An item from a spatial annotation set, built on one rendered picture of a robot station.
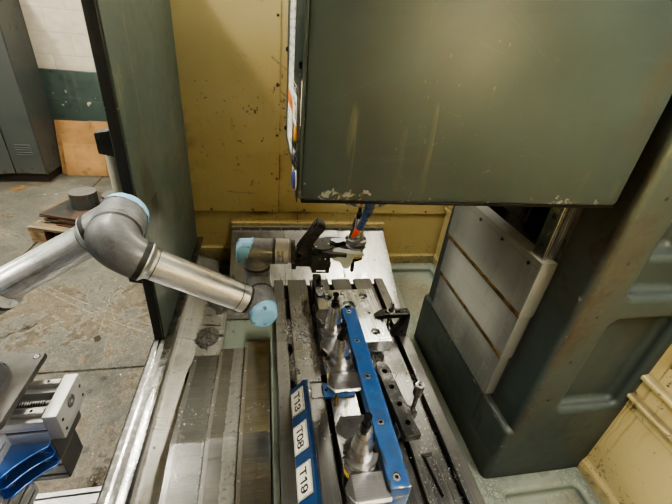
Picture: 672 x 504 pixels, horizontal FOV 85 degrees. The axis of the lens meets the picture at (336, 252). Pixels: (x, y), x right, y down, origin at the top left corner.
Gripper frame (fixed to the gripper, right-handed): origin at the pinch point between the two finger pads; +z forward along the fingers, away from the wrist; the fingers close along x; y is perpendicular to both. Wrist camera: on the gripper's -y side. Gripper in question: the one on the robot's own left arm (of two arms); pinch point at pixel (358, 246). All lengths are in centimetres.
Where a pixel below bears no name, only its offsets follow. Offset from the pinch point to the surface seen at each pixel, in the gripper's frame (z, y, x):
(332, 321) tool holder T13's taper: -9.3, 7.2, 24.7
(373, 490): -5, 11, 62
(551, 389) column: 53, 27, 31
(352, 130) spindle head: -10, -41, 34
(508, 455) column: 51, 58, 31
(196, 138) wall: -67, -4, -96
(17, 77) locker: -309, 12, -359
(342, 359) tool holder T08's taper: -7.9, 8.4, 35.8
